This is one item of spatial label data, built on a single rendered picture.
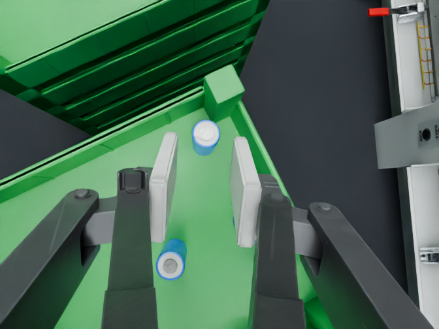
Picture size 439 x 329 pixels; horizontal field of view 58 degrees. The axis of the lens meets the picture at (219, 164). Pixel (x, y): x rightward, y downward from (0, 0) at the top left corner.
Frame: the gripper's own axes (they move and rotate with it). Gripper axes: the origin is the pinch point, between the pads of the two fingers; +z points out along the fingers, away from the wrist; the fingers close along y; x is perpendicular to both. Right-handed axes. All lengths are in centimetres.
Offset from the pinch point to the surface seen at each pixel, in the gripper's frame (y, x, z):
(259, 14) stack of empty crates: 6.1, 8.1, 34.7
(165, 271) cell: -1.9, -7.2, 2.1
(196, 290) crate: 0.2, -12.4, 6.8
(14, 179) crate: -12.2, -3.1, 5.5
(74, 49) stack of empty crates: -12.1, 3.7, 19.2
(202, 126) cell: -0.2, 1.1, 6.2
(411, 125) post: 36, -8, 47
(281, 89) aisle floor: 16, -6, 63
